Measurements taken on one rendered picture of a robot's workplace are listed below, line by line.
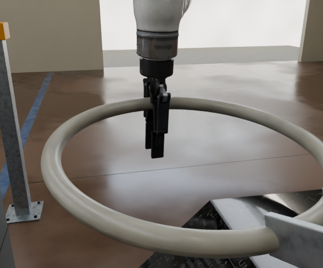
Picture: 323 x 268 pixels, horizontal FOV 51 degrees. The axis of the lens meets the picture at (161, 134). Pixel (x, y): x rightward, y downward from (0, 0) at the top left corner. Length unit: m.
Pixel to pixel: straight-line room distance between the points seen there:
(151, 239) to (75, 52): 6.52
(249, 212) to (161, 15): 0.40
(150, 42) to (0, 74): 1.27
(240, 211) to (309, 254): 0.23
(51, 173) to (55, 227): 1.55
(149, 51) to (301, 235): 0.47
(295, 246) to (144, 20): 0.50
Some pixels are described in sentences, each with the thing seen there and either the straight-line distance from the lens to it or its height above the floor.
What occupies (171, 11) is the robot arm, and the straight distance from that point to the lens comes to 0.70.
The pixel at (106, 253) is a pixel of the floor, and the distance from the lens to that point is 1.80.
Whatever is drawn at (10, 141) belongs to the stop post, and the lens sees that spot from 1.98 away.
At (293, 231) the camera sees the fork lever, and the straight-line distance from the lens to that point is 0.39.
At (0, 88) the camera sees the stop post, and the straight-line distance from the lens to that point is 1.90.
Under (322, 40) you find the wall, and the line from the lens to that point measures 8.60.
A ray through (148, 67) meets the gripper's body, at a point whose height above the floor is 1.03.
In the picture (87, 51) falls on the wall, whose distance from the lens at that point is 6.83.
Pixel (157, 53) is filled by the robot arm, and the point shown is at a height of 1.06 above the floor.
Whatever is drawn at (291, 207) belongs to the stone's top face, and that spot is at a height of 0.82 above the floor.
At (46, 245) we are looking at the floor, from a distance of 1.92.
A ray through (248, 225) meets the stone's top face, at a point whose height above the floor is 0.82.
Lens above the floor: 1.15
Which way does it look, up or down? 21 degrees down
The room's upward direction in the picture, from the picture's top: straight up
